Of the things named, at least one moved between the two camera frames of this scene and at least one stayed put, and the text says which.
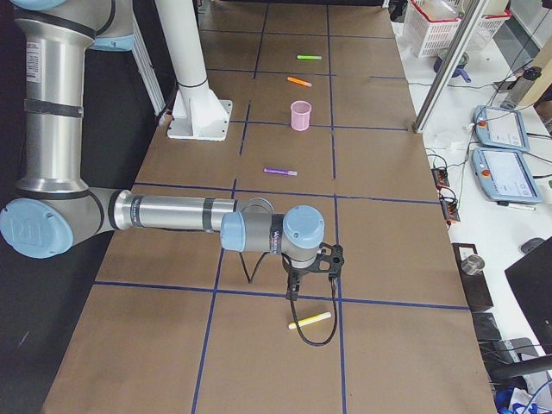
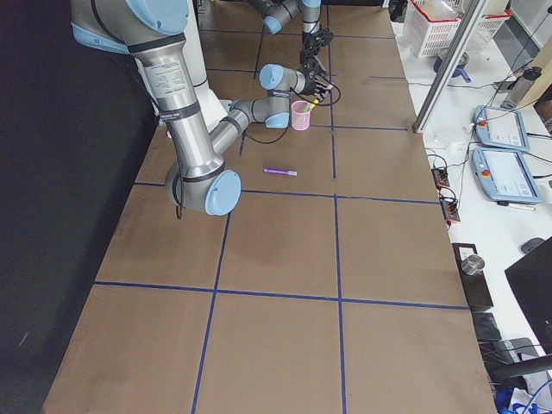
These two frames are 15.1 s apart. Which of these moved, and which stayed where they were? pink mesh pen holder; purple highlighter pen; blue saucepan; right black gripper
Moved: right black gripper
Stayed: purple highlighter pen; pink mesh pen holder; blue saucepan
